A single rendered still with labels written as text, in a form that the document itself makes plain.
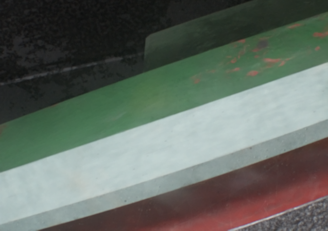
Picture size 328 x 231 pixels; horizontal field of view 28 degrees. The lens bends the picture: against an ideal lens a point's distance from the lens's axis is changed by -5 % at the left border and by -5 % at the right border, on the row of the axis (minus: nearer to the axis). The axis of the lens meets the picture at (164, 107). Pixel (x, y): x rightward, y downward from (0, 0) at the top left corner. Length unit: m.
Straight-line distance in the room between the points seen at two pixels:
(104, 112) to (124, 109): 0.03
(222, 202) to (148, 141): 0.08
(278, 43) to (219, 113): 0.20
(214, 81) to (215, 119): 0.15
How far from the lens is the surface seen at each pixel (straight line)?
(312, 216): 0.53
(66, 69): 1.35
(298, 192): 0.53
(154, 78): 0.77
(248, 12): 1.22
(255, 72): 0.69
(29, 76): 1.37
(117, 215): 0.54
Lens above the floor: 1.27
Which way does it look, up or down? 69 degrees down
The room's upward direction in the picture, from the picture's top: 179 degrees clockwise
